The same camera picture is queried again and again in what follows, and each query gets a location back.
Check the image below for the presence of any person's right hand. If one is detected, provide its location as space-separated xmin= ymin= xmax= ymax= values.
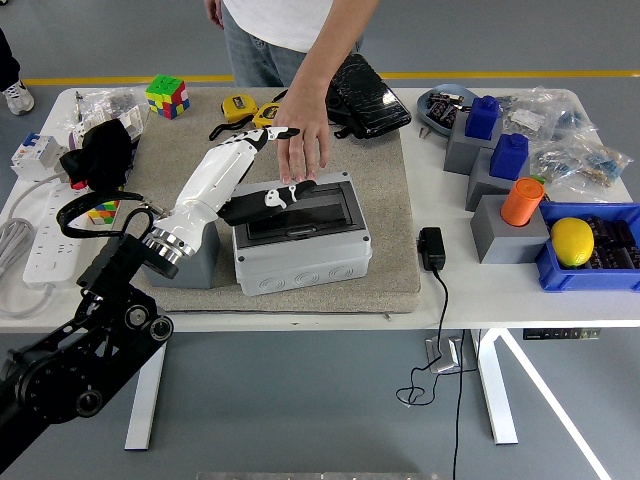
xmin=204 ymin=0 xmax=225 ymax=30

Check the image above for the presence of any black hanging cable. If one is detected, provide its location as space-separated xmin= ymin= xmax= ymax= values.
xmin=451 ymin=328 xmax=466 ymax=480

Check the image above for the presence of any black cylindrical capacitor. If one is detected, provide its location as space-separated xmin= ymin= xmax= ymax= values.
xmin=612 ymin=219 xmax=640 ymax=251
xmin=589 ymin=249 xmax=629 ymax=271
xmin=587 ymin=215 xmax=614 ymax=246

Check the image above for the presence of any blue square battery block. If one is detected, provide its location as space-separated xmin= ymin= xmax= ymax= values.
xmin=488 ymin=132 xmax=530 ymax=182
xmin=464 ymin=95 xmax=504 ymax=140

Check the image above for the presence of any large Rubik's cube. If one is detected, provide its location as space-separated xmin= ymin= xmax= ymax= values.
xmin=144 ymin=73 xmax=191 ymax=121

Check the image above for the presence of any blue plastic bin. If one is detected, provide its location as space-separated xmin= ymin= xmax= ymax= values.
xmin=535 ymin=201 xmax=640 ymax=294

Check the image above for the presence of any grey-brown mat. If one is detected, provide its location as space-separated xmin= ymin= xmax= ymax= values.
xmin=93 ymin=87 xmax=422 ymax=315

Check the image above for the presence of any black adapter cord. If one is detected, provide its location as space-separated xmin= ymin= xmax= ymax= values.
xmin=395 ymin=268 xmax=451 ymax=407

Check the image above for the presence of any yellow tape measure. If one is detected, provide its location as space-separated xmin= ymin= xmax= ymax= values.
xmin=208 ymin=94 xmax=260 ymax=142
xmin=252 ymin=102 xmax=284 ymax=130

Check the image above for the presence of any black table control panel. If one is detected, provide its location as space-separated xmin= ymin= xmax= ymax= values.
xmin=522 ymin=327 xmax=602 ymax=342

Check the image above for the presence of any black cloth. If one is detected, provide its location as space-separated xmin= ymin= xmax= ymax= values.
xmin=58 ymin=118 xmax=141 ymax=194

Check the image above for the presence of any person's left hand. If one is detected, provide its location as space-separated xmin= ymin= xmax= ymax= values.
xmin=272 ymin=87 xmax=332 ymax=184

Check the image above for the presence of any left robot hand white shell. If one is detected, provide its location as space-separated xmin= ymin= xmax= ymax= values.
xmin=158 ymin=127 xmax=319 ymax=252

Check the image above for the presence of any grey holder block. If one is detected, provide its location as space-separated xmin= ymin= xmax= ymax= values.
xmin=469 ymin=194 xmax=551 ymax=265
xmin=144 ymin=219 xmax=221 ymax=290
xmin=443 ymin=112 xmax=504 ymax=176
xmin=464 ymin=147 xmax=531 ymax=213

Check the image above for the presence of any yellow lemon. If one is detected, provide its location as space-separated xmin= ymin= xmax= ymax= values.
xmin=550 ymin=217 xmax=596 ymax=268

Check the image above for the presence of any grey electrical box with lid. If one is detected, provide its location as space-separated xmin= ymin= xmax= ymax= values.
xmin=230 ymin=171 xmax=373 ymax=297

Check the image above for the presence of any blue-grey dish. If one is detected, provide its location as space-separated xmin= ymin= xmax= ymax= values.
xmin=416 ymin=83 xmax=482 ymax=137

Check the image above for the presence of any small Rubik's cube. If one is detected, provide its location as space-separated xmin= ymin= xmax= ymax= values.
xmin=87 ymin=199 xmax=120 ymax=225

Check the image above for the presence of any black power adapter plug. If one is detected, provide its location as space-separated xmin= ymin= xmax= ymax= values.
xmin=417 ymin=226 xmax=447 ymax=273

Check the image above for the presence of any person's leg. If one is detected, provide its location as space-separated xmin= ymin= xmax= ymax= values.
xmin=0 ymin=29 xmax=36 ymax=116

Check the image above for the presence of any orange cylinder battery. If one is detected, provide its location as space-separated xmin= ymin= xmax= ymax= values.
xmin=500 ymin=177 xmax=545 ymax=227

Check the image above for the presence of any white circuit breaker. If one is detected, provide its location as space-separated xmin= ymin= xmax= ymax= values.
xmin=10 ymin=132 xmax=69 ymax=182

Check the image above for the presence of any glossy black pouch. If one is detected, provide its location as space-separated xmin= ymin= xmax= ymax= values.
xmin=324 ymin=53 xmax=413 ymax=141

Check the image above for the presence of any person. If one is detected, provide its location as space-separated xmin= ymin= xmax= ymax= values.
xmin=222 ymin=0 xmax=366 ymax=89

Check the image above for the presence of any white power strip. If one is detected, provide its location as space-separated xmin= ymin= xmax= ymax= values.
xmin=22 ymin=184 xmax=99 ymax=286

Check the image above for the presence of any clear plastic parts bag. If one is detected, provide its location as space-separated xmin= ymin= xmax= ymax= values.
xmin=549 ymin=107 xmax=601 ymax=147
xmin=529 ymin=134 xmax=634 ymax=196
xmin=73 ymin=87 xmax=151 ymax=149
xmin=502 ymin=85 xmax=576 ymax=141

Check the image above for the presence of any white table leg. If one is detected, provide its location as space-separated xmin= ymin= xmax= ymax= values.
xmin=469 ymin=328 xmax=520 ymax=446
xmin=123 ymin=331 xmax=170 ymax=451

